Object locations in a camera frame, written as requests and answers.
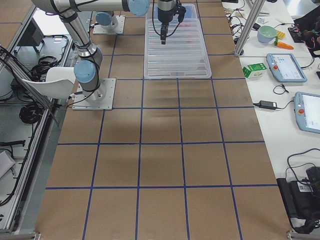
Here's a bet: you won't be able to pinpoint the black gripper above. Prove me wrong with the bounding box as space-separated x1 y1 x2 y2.
157 0 175 45

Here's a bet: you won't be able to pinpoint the clear plastic box lid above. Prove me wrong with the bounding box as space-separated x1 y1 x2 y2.
143 18 212 80

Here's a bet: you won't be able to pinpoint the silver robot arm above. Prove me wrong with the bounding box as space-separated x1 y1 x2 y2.
32 0 150 97

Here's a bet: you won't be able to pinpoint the red block in box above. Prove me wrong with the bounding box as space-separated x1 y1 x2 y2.
179 22 194 28

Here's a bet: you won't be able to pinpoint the clear plastic storage box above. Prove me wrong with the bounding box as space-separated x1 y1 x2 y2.
145 3 198 23

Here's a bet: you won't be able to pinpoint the green white carton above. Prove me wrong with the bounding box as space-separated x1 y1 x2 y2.
242 62 267 79

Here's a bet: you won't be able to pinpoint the green and blue bowl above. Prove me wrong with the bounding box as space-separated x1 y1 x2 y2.
257 25 277 43

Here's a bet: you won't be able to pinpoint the yellow toy corn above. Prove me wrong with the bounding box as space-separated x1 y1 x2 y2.
276 30 286 40

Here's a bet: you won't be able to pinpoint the toy carrot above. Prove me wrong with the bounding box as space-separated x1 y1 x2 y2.
273 36 294 50

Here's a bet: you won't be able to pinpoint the white chair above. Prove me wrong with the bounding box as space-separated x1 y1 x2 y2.
22 67 76 99

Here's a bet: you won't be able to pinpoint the teach pendant tablet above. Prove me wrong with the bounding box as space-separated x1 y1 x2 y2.
294 92 320 134
266 53 308 83

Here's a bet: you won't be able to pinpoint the black power adapter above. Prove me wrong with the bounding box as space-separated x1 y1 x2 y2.
258 100 278 110

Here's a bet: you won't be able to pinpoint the black laptop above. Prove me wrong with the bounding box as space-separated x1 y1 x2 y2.
276 166 320 234

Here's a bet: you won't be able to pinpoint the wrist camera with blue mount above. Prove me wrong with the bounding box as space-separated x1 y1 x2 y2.
175 3 187 23

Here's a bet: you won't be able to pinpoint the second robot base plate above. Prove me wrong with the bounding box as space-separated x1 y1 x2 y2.
93 12 125 35

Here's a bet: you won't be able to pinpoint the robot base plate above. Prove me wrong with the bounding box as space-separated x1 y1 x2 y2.
72 78 116 111

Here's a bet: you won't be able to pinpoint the aluminium frame post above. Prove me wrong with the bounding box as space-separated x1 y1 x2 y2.
234 0 265 57

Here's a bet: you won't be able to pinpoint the coiled black cables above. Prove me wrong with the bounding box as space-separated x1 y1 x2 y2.
19 103 45 125

